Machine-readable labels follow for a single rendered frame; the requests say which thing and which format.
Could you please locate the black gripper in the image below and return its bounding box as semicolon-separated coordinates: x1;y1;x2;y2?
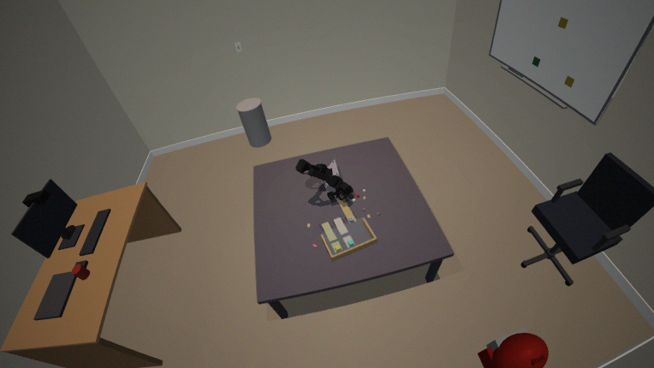
327;188;354;200

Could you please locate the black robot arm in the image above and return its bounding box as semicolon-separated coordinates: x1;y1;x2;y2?
295;159;352;199

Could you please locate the tan strip with teal dots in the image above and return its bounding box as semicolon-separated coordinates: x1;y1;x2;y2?
321;222;332;233

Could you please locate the yellow crosshatched strip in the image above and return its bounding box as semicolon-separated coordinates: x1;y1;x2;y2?
336;198;356;223

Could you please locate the beige flat strip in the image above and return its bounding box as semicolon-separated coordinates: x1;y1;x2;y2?
333;217;344;228

